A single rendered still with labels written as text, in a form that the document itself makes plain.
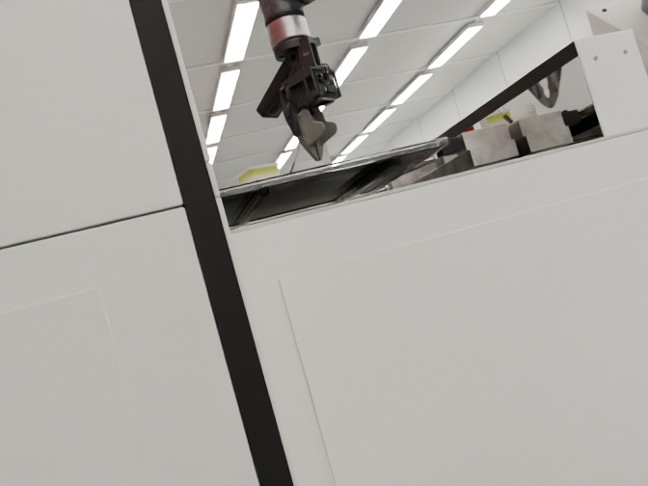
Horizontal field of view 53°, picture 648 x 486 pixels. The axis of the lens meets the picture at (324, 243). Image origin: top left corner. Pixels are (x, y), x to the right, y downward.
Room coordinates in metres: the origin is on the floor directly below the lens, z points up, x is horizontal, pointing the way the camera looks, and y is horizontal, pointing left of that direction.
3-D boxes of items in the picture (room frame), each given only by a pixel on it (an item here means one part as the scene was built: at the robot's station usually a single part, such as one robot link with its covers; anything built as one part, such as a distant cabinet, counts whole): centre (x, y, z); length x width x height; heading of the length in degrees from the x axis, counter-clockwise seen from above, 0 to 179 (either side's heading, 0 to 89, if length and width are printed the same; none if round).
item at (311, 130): (1.14, -0.03, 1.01); 0.06 x 0.03 x 0.09; 51
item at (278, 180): (0.90, -0.04, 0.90); 0.37 x 0.01 x 0.01; 105
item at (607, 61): (1.10, -0.36, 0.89); 0.55 x 0.09 x 0.14; 15
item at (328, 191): (1.07, 0.01, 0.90); 0.34 x 0.34 x 0.01; 15
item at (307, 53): (1.15, -0.05, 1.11); 0.09 x 0.08 x 0.12; 51
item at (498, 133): (1.01, -0.28, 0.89); 0.08 x 0.03 x 0.03; 105
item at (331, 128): (1.16, -0.05, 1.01); 0.06 x 0.03 x 0.09; 51
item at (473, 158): (1.16, -0.24, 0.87); 0.36 x 0.08 x 0.03; 15
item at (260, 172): (1.43, 0.10, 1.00); 0.07 x 0.07 x 0.07; 32
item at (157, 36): (0.83, 0.18, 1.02); 0.81 x 0.03 x 0.40; 15
